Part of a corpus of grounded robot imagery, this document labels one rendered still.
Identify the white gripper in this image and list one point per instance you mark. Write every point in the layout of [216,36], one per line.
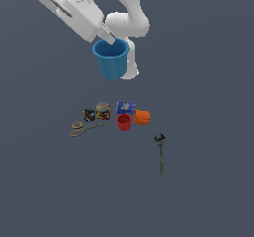
[79,13]

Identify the blue ribbed bucket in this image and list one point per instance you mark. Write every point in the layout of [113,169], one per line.
[111,60]

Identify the blue printed can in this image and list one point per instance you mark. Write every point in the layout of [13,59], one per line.
[125,107]

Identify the colourful candy jar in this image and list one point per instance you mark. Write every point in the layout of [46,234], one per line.
[102,111]

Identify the dark multicoloured small box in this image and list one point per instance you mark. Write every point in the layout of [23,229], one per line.
[89,114]

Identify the red ribbed cup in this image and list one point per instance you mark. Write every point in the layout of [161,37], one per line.
[124,121]

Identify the orange ribbed cup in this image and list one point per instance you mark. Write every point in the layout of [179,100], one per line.
[142,117]

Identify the dark metal wrench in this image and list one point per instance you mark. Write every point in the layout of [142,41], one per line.
[160,151]

